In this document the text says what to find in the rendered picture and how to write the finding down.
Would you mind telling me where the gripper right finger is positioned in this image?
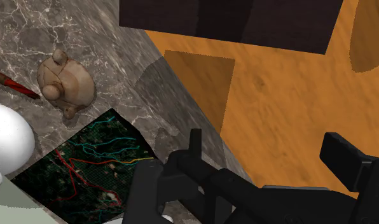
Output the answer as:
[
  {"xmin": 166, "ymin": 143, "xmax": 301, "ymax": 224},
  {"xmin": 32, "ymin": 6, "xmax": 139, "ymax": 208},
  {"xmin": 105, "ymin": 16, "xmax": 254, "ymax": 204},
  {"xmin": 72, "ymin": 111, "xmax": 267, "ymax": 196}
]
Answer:
[{"xmin": 319, "ymin": 131, "xmax": 379, "ymax": 224}]

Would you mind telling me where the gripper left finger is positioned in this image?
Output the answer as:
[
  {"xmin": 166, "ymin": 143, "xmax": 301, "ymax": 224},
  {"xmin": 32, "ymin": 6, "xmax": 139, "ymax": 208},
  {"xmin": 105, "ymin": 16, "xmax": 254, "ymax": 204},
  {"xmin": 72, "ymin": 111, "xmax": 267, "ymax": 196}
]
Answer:
[{"xmin": 122, "ymin": 129, "xmax": 260, "ymax": 224}]

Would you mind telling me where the black book with map print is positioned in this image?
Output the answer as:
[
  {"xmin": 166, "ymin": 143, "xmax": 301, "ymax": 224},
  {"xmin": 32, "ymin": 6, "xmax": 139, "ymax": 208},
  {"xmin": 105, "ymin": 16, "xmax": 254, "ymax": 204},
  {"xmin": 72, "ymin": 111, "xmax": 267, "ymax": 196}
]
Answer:
[{"xmin": 11, "ymin": 108, "xmax": 159, "ymax": 224}]

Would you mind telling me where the beige toy animal figure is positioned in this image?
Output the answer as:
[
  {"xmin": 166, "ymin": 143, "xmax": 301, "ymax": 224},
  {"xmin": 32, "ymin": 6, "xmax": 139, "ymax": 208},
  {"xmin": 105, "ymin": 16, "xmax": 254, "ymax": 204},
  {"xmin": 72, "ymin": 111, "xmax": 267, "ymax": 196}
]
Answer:
[{"xmin": 36, "ymin": 48, "xmax": 96, "ymax": 120}]

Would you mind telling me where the pale green flat slab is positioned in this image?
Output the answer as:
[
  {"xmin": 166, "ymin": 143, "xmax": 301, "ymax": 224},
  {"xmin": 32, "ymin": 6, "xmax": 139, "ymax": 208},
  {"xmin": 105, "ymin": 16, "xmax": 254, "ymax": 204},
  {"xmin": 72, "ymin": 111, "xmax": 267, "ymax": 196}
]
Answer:
[{"xmin": 0, "ymin": 176, "xmax": 59, "ymax": 224}]

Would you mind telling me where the white round vessel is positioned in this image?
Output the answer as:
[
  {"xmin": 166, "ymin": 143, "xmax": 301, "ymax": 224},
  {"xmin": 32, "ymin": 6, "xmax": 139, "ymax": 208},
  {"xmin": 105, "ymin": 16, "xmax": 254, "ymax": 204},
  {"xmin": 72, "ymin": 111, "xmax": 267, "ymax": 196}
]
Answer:
[{"xmin": 0, "ymin": 102, "xmax": 36, "ymax": 191}]

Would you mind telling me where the red and brown pen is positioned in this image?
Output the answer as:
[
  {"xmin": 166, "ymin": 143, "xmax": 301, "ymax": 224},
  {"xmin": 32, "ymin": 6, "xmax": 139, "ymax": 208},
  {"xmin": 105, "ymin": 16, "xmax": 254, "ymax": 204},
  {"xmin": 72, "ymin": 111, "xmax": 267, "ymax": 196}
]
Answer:
[{"xmin": 0, "ymin": 69, "xmax": 41, "ymax": 101}]

